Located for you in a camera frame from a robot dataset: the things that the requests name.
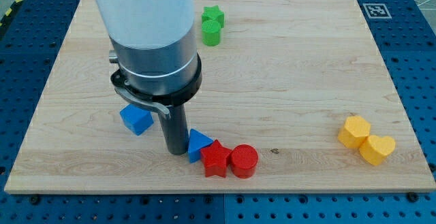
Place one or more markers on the red cylinder block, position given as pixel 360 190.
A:
pixel 244 159

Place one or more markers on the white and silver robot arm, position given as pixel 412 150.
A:
pixel 155 48

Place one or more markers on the yellow hexagon block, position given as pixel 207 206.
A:
pixel 354 131

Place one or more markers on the green cylinder block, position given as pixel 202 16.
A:
pixel 211 32

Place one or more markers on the blue cube block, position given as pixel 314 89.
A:
pixel 136 119

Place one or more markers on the white fiducial marker tag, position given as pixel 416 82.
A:
pixel 377 11

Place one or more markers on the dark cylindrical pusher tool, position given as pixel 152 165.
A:
pixel 175 130

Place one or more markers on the wooden board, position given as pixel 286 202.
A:
pixel 284 78

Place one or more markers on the yellow heart block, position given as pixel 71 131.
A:
pixel 375 149

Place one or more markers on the green star block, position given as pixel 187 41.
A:
pixel 213 13

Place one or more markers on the red star block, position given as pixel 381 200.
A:
pixel 215 159

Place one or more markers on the blue triangle block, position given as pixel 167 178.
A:
pixel 197 141

